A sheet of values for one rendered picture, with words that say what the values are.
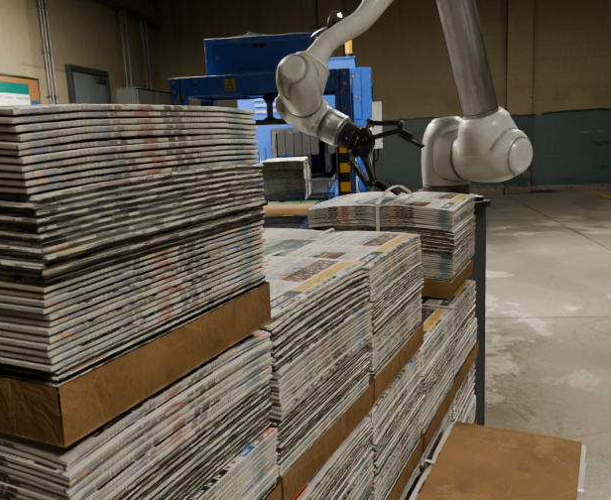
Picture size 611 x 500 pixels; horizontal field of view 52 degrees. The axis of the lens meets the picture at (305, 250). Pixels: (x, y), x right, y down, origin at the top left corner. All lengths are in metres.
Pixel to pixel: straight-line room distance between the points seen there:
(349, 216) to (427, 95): 9.25
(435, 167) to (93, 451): 1.71
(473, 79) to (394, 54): 8.95
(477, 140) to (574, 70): 9.40
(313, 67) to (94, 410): 1.24
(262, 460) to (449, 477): 0.66
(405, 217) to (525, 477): 0.65
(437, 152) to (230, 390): 1.54
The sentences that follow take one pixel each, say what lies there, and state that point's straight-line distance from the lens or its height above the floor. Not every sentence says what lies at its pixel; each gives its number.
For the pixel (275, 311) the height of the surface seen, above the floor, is 1.07.
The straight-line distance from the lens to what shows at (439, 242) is 1.55.
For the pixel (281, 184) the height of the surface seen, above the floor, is 0.91.
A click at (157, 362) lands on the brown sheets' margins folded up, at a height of 1.09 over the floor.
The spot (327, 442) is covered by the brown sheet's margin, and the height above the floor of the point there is 0.86.
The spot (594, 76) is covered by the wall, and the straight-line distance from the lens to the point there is 11.36.
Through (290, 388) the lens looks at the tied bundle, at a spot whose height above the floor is 0.97.
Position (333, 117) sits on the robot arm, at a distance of 1.72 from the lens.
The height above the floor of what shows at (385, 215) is 1.04.
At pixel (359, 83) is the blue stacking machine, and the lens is 5.63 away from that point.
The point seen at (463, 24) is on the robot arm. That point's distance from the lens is 1.88.
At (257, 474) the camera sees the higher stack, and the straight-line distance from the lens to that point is 0.69.
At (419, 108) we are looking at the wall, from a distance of 10.80.
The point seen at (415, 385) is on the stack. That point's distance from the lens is 1.23.
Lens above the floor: 1.27
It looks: 11 degrees down
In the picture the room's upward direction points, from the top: 3 degrees counter-clockwise
